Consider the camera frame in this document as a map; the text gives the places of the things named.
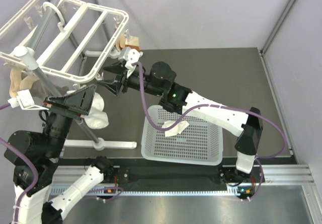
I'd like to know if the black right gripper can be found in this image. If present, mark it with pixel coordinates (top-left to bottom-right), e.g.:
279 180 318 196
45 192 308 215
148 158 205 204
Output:
98 62 164 98

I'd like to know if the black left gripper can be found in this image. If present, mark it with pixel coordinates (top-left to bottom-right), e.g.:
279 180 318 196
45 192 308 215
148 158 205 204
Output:
45 83 98 156

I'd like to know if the white sock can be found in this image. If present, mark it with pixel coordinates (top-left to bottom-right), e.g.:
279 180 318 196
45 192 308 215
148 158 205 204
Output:
162 120 189 137
84 93 109 130

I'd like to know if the white clip sock hanger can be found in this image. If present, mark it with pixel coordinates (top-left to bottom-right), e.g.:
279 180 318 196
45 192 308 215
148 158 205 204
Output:
1 0 129 84

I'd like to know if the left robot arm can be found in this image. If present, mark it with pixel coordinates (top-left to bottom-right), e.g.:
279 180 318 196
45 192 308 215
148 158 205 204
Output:
1 85 115 223

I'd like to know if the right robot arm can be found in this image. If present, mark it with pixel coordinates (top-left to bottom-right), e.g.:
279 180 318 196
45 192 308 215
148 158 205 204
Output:
97 61 263 182

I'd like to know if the white stand base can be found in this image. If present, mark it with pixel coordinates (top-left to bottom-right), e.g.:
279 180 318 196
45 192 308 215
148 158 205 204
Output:
64 138 137 151

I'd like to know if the beige sock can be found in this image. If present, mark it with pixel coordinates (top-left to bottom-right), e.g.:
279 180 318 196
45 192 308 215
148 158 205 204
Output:
9 68 38 98

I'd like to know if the grey metal stand pole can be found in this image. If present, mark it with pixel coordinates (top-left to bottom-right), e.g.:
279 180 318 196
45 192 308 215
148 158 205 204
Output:
14 0 100 144

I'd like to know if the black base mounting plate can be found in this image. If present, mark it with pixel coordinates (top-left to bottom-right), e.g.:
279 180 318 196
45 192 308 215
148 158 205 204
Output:
57 158 267 191

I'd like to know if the white perforated plastic basket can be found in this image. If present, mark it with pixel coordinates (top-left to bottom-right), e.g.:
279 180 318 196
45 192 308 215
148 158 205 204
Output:
141 116 223 166

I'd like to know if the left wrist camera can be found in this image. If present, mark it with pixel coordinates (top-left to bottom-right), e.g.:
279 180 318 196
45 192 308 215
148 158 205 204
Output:
8 90 48 110

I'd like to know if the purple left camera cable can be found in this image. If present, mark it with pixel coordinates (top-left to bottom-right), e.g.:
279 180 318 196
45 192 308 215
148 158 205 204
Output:
0 102 38 224

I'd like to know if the aluminium frame profile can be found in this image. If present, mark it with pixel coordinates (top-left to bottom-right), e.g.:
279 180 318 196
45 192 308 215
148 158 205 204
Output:
259 0 298 57

